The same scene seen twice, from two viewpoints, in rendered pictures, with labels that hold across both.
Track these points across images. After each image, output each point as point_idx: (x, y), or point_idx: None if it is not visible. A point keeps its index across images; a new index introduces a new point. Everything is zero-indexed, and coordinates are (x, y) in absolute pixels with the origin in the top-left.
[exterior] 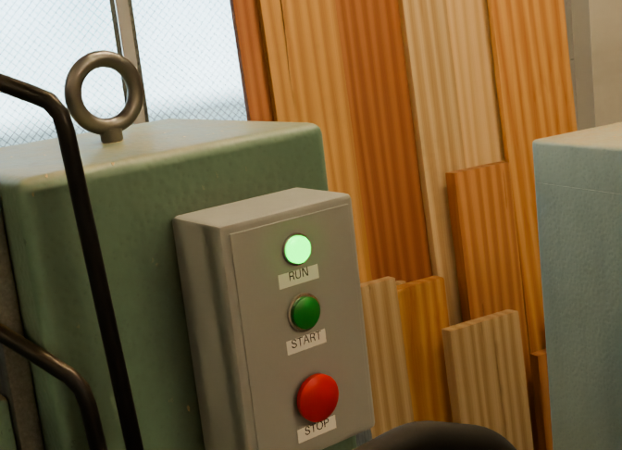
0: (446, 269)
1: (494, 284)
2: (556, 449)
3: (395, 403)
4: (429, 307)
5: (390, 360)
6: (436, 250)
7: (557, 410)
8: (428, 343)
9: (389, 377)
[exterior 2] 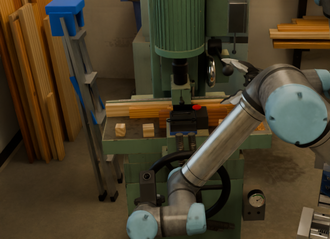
0: (26, 2)
1: (41, 5)
2: (143, 22)
3: (38, 46)
4: (36, 14)
5: (35, 32)
6: None
7: (144, 12)
8: (38, 26)
9: (36, 38)
